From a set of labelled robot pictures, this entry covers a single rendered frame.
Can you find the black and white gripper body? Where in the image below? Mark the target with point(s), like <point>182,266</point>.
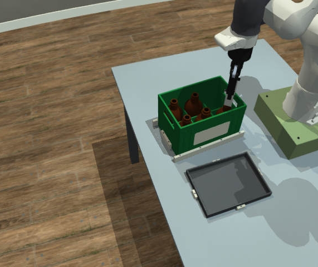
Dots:
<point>240,55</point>

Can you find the brown bottle with green label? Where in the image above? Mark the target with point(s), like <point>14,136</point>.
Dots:
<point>206,113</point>

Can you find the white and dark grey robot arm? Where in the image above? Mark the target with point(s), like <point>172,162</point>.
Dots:
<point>289,20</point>

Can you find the green crate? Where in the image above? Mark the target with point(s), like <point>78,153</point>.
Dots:
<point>197,134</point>

